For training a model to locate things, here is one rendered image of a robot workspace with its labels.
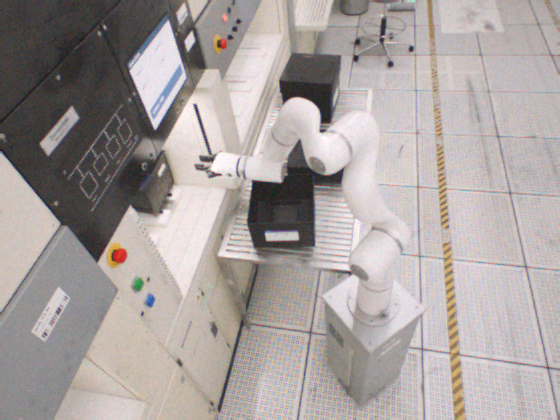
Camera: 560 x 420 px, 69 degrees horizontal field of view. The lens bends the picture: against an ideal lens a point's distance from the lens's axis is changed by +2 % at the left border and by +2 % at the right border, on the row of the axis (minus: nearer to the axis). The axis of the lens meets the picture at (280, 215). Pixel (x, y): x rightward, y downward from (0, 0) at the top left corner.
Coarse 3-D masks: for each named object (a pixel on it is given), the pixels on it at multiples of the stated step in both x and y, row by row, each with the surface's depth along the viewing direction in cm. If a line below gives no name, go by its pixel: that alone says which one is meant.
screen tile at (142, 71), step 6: (144, 60) 112; (138, 66) 110; (144, 66) 112; (150, 66) 115; (156, 66) 118; (138, 72) 110; (144, 72) 113; (156, 72) 119; (138, 78) 110; (144, 78) 113; (156, 78) 119; (138, 84) 110; (150, 84) 116; (156, 84) 119; (162, 84) 123; (150, 90) 116; (156, 90) 119; (144, 96) 113; (150, 96) 117; (150, 102) 117
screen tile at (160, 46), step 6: (162, 36) 120; (156, 42) 118; (162, 42) 121; (168, 42) 124; (156, 48) 118; (162, 48) 121; (174, 48) 128; (156, 54) 118; (162, 54) 121; (174, 54) 128; (168, 60) 125; (174, 60) 129; (162, 66) 122; (168, 66) 125; (174, 66) 129; (162, 72) 122; (168, 72) 126
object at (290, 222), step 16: (288, 176) 180; (304, 176) 179; (256, 192) 188; (272, 192) 188; (288, 192) 188; (304, 192) 187; (256, 208) 187; (272, 208) 189; (288, 208) 189; (304, 208) 188; (256, 224) 164; (272, 224) 163; (288, 224) 163; (304, 224) 162; (256, 240) 172; (272, 240) 172; (288, 240) 171; (304, 240) 171
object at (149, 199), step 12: (156, 168) 164; (168, 168) 175; (156, 180) 166; (168, 180) 177; (144, 192) 158; (156, 192) 167; (168, 192) 179; (132, 204) 166; (144, 204) 164; (156, 204) 169; (156, 216) 170
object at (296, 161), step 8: (296, 144) 203; (296, 152) 199; (288, 160) 196; (296, 160) 195; (304, 160) 195; (288, 168) 194; (296, 168) 193; (304, 168) 192; (320, 176) 195; (328, 176) 194; (336, 176) 193
